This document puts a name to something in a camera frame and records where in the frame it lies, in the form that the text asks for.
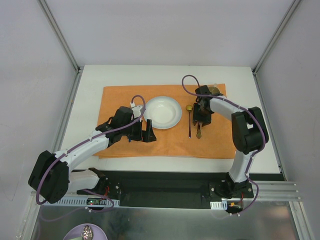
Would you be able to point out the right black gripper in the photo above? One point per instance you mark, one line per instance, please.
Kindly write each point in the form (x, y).
(201, 119)

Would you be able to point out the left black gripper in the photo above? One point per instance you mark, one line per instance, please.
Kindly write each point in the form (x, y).
(144, 131)

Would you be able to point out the gold purple spoon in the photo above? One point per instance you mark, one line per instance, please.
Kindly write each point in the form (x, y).
(189, 109)

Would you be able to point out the iridescent purple knife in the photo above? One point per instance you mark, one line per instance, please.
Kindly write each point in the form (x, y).
(198, 131)

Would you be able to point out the beige ceramic mug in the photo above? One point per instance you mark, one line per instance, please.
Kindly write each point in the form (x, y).
(214, 90)

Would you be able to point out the white ceramic plate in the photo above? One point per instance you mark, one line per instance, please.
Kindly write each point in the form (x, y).
(163, 111)

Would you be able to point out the orange cloth placemat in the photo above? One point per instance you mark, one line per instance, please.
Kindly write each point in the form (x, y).
(179, 141)

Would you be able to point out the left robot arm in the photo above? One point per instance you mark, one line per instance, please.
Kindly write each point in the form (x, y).
(53, 174)

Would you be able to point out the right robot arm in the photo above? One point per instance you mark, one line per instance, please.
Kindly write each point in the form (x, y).
(249, 135)

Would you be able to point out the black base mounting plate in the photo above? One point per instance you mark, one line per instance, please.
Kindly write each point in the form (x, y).
(149, 189)

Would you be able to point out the lilac plate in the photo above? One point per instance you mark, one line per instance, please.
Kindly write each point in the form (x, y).
(80, 232)

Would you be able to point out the silver cutlery on lilac plate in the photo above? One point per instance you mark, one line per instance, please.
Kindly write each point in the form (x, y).
(87, 233)

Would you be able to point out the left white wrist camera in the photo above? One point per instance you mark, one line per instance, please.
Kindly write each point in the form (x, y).
(137, 110)

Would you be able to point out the left white cable duct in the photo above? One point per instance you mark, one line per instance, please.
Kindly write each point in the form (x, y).
(87, 202)

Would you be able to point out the white cable duct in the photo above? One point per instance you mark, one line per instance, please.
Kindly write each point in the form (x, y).
(219, 205)
(87, 202)

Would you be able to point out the right white cable duct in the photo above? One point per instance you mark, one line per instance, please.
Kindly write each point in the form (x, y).
(219, 205)

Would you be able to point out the aluminium front rail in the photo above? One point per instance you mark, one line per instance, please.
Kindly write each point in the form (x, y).
(274, 186)

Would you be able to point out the right aluminium frame post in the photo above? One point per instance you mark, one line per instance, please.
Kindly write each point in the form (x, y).
(277, 34)

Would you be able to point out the aluminium frame post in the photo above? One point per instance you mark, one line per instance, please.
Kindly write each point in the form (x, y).
(277, 34)
(59, 34)

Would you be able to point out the left aluminium frame post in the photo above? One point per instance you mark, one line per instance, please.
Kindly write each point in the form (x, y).
(59, 34)

